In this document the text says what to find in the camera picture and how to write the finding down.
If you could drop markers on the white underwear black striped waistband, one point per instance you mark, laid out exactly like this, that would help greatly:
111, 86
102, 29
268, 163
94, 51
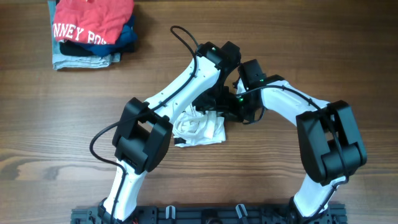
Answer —
194, 128

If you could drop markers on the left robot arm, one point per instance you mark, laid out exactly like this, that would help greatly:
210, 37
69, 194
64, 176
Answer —
144, 130

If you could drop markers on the grey rail clip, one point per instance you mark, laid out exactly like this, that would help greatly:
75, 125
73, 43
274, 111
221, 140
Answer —
241, 211
170, 212

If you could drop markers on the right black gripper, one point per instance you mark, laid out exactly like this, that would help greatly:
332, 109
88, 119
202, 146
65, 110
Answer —
232, 113

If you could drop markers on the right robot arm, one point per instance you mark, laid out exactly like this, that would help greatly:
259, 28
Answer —
331, 146

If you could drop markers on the red folded t-shirt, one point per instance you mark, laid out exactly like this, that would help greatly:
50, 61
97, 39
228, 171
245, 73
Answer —
98, 22

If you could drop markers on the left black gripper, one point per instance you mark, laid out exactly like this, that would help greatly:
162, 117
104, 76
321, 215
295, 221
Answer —
207, 101

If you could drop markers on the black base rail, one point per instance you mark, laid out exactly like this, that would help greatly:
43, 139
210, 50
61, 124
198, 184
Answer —
268, 213

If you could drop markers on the left grey rail clip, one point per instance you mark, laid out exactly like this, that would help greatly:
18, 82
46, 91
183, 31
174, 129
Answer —
170, 212

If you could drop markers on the navy blue folded garment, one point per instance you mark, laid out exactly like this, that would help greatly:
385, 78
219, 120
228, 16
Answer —
121, 39

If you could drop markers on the black folded garment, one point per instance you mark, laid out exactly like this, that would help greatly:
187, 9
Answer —
84, 50

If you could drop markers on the light grey folded jeans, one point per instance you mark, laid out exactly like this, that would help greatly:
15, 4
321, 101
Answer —
60, 60

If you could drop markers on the right grey rail clip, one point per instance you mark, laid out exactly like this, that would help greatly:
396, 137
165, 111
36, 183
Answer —
241, 211

